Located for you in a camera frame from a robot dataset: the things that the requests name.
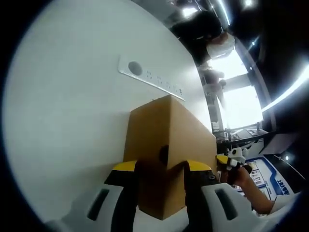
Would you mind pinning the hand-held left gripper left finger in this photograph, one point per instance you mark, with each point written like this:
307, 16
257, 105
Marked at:
120, 193

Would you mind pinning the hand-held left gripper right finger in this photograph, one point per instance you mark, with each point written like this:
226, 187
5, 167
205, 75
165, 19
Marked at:
200, 193

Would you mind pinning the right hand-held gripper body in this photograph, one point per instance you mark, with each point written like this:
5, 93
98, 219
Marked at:
239, 153

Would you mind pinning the brown cardboard shoe box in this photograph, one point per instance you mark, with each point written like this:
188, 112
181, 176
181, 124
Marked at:
149, 125

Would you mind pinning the person's right hand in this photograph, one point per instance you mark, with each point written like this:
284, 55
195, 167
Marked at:
241, 178

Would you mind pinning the blue white printed board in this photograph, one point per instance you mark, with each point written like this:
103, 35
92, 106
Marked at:
275, 174

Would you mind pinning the black panel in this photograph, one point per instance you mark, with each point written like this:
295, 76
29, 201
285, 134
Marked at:
282, 142

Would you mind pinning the white desk socket panel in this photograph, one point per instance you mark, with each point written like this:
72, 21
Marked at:
144, 75

